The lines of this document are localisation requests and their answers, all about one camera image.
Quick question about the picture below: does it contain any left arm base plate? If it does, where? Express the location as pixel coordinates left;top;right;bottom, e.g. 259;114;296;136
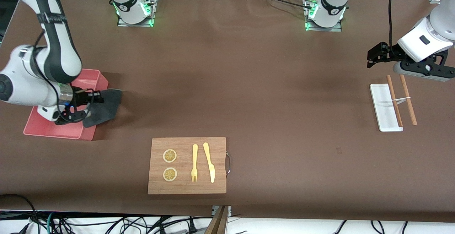
305;0;342;32

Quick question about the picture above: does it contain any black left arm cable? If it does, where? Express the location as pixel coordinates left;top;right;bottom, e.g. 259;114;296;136
389;0;400;50

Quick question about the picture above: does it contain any yellow knife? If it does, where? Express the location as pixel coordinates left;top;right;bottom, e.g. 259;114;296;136
203;142;215;183

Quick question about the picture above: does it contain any silver metal bracket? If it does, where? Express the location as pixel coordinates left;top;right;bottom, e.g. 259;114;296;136
212;206;232;217

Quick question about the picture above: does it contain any white rectangular tray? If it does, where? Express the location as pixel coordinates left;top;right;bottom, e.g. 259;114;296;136
370;83;404;132

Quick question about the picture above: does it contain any grey and pink cloth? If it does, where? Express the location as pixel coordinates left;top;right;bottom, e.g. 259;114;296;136
82;89;123;128

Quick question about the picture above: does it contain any yellow fork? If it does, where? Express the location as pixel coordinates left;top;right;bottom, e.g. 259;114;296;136
191;144;198;182

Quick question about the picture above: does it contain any brown wooden chopstick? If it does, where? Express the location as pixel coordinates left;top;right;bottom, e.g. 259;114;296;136
399;74;417;125
386;75;403;127

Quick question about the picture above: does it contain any wooden plank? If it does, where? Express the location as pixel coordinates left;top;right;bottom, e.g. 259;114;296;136
204;206;229;234

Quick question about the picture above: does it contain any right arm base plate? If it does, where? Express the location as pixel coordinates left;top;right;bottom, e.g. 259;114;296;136
117;0;156;27

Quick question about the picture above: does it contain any thick black cable loop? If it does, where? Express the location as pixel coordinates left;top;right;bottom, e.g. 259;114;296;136
0;194;38;227

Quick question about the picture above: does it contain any wooden cutting board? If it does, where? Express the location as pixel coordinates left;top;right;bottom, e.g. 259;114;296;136
148;137;227;195

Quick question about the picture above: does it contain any pink plastic bin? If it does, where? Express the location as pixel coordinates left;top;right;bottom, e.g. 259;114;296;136
23;69;109;141

